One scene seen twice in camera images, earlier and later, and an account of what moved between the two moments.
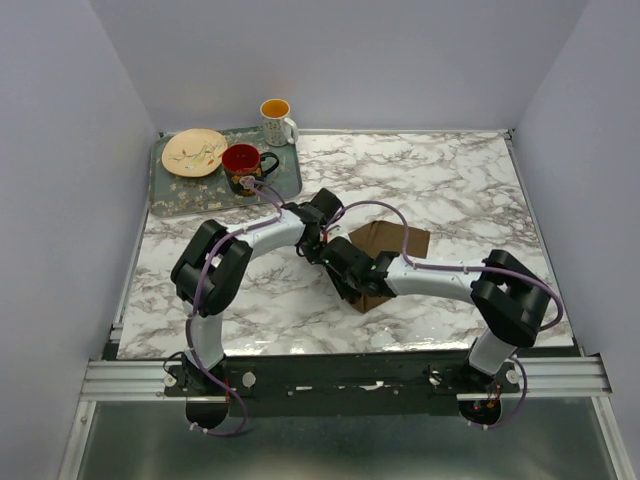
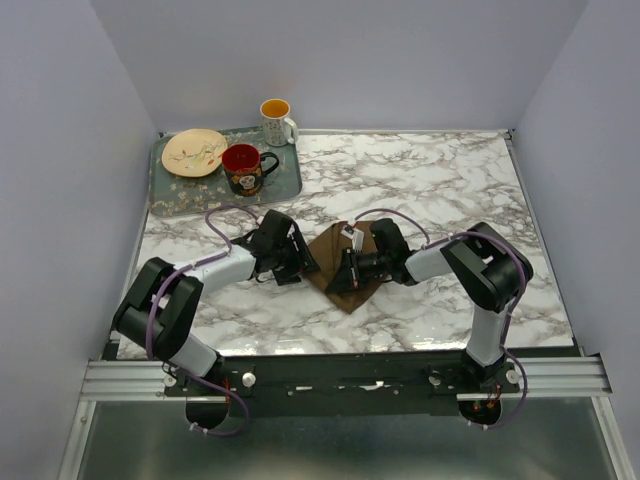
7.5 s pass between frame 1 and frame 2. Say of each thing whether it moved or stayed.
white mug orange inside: stayed
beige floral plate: stayed
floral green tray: stayed
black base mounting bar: stayed
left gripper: moved
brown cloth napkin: moved
